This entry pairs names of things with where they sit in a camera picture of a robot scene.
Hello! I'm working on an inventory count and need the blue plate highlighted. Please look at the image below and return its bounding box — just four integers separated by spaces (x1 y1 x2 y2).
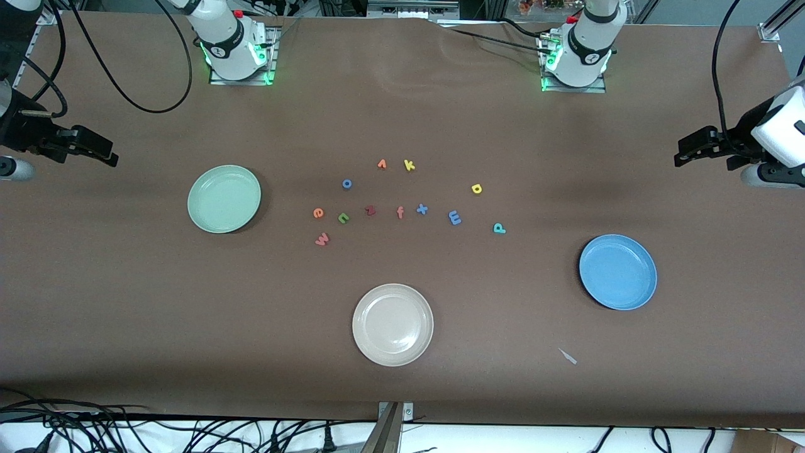
579 234 658 311

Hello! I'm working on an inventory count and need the pale green plate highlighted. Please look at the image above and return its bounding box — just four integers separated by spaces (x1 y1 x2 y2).
187 164 262 234

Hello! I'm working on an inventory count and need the cardboard box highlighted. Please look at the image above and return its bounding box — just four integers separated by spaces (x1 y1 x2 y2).
733 430 805 453

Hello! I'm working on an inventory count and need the brown table cover sheet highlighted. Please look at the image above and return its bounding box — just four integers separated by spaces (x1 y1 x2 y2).
0 11 805 430

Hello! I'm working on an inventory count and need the beige plate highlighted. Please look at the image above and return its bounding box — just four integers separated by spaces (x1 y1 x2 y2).
352 283 435 367

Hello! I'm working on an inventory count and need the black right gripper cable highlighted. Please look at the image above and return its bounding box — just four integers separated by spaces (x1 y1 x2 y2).
13 0 193 120

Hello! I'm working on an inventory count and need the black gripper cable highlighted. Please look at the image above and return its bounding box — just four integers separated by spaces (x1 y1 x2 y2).
13 0 193 120
711 0 746 155

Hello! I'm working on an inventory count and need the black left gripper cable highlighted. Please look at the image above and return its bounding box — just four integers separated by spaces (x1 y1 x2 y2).
711 0 746 155

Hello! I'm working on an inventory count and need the aluminium frame profile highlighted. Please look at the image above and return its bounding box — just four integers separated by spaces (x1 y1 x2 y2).
13 8 64 89
758 0 805 43

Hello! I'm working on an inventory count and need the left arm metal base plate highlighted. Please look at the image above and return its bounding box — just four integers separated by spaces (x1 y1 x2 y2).
541 35 608 94

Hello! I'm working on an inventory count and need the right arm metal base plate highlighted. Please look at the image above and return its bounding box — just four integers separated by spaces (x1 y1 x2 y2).
209 25 279 86

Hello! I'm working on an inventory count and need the black base cable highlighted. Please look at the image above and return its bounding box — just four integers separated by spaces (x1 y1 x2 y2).
440 25 547 57
497 18 557 38

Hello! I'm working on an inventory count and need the black cable tangle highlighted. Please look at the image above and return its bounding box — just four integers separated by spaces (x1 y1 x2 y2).
0 387 378 453

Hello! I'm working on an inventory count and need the silver metal rail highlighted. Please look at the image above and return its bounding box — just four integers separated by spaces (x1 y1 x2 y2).
367 0 460 20

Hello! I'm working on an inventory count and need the metal table leg bracket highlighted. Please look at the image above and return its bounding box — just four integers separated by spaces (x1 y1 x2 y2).
362 401 414 453

